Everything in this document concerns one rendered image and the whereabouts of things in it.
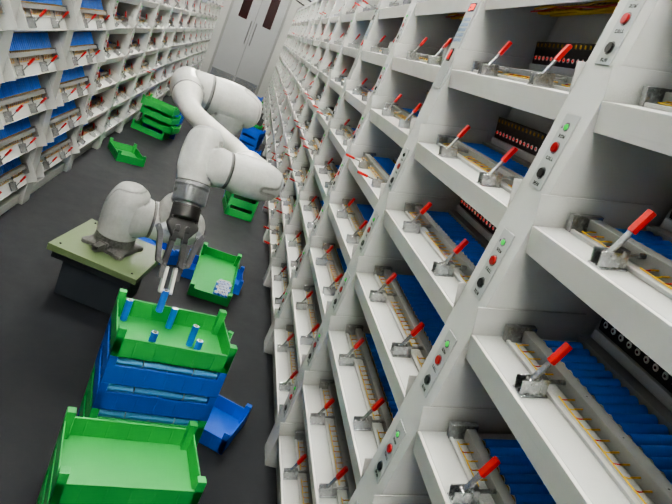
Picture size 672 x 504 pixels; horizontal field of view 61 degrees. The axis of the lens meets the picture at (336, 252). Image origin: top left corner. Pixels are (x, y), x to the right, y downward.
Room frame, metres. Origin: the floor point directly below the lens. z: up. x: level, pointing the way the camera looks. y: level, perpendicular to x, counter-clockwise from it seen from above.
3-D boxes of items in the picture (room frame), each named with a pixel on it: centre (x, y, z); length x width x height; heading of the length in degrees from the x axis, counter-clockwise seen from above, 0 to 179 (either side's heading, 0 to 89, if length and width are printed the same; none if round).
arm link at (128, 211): (2.11, 0.82, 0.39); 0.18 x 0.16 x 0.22; 119
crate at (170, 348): (1.34, 0.31, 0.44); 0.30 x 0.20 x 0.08; 118
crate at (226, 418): (1.64, 0.20, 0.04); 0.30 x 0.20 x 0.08; 84
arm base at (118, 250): (2.09, 0.84, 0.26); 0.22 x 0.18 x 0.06; 175
